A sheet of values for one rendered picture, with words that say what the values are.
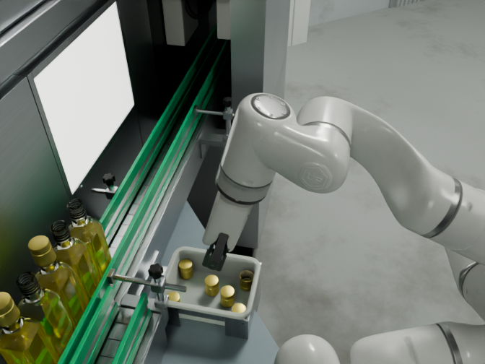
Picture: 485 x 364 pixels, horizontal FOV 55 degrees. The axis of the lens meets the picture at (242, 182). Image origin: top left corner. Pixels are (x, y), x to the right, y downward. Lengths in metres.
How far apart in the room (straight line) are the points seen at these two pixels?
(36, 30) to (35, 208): 0.35
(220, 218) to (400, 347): 0.30
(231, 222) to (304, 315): 1.49
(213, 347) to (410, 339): 0.56
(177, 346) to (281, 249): 1.23
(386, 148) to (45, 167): 0.71
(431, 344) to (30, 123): 0.80
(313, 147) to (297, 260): 1.75
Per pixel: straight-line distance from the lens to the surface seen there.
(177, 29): 1.74
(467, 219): 0.63
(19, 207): 1.02
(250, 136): 0.55
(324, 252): 2.32
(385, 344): 0.71
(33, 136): 1.02
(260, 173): 0.59
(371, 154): 0.66
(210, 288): 1.18
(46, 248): 0.86
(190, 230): 1.38
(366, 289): 2.23
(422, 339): 0.72
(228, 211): 0.63
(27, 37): 1.01
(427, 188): 0.61
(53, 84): 1.07
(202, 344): 1.16
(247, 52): 1.57
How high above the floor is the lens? 1.77
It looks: 42 degrees down
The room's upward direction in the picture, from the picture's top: straight up
